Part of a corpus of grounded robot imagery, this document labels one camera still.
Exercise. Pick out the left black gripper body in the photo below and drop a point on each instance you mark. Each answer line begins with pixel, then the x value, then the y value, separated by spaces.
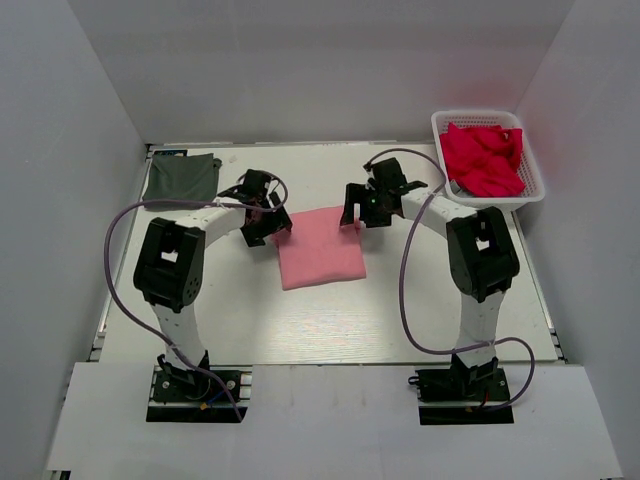
pixel 269 222

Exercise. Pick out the blue label sticker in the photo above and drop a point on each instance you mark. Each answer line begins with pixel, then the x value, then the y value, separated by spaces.
pixel 170 152

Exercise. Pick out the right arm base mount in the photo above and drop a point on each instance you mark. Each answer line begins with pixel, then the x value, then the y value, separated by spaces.
pixel 453 397

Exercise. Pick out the folded dark grey t-shirt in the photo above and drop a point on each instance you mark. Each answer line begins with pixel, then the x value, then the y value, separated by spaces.
pixel 190 178

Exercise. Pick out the white plastic basket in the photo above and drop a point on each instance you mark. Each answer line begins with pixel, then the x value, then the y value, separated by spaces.
pixel 528 171

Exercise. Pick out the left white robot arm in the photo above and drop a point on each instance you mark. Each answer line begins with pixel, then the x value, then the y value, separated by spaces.
pixel 170 267

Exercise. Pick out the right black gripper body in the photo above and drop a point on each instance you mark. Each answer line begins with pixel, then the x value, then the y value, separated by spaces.
pixel 375 211

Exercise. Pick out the red t-shirt in basket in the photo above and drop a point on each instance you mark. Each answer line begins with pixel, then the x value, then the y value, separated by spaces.
pixel 484 160

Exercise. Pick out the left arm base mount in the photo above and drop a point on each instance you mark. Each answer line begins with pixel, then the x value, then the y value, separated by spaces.
pixel 187 396

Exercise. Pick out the pink t-shirt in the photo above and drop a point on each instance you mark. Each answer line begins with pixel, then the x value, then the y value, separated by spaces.
pixel 319 250

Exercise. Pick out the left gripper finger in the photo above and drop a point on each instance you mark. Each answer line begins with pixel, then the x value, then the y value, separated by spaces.
pixel 278 220
pixel 254 236

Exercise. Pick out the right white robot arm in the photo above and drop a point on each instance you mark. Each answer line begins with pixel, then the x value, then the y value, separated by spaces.
pixel 482 258

